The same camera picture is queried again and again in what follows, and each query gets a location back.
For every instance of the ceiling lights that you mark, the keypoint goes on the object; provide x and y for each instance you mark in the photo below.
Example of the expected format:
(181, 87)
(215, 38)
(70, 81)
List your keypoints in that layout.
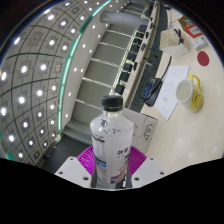
(23, 69)

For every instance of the black desk phone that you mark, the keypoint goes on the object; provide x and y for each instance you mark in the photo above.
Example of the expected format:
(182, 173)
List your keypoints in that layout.
(151, 91)

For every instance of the clear black-capped drink bottle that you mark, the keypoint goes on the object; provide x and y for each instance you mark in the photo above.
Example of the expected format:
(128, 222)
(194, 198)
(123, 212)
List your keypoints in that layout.
(111, 140)

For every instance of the small white rectangular pack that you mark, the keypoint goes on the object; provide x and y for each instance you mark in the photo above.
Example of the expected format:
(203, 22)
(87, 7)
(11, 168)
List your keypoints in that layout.
(200, 42)

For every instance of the long curved conference desk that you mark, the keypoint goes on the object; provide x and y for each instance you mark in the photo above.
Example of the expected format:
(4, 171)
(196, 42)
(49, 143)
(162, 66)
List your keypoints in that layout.
(159, 36)

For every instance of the yellow mug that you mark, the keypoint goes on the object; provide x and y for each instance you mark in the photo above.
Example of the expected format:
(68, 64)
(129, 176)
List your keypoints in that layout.
(195, 98)

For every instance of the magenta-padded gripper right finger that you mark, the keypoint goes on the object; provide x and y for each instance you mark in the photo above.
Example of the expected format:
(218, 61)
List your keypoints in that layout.
(138, 163)

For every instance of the white compartment organizer box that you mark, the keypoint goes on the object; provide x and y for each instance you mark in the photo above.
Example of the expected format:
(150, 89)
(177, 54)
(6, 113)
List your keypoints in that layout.
(173, 45)

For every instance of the black office chairs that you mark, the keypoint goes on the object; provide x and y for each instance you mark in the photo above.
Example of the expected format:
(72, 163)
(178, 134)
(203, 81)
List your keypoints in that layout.
(128, 67)

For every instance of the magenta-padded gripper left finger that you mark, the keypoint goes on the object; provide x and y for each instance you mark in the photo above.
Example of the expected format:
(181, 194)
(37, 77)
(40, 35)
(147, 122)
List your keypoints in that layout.
(85, 161)

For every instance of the white printed paper sheet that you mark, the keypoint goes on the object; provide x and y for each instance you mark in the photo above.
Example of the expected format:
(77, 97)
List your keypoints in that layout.
(173, 86)

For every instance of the white printed cardboard box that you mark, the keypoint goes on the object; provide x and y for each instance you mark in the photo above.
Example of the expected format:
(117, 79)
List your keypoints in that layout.
(145, 128)

